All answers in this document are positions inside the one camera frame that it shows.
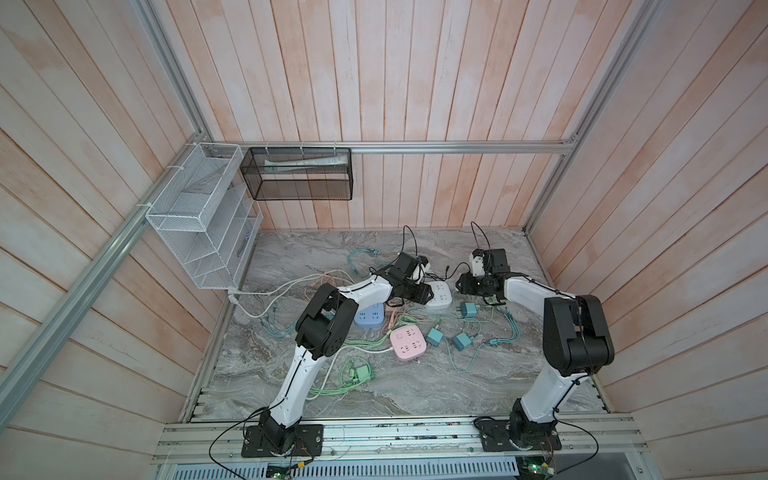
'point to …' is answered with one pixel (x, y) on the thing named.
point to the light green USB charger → (363, 372)
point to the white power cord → (260, 304)
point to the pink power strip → (408, 342)
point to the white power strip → (441, 295)
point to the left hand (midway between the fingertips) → (426, 298)
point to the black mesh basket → (299, 173)
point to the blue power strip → (370, 317)
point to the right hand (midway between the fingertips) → (463, 282)
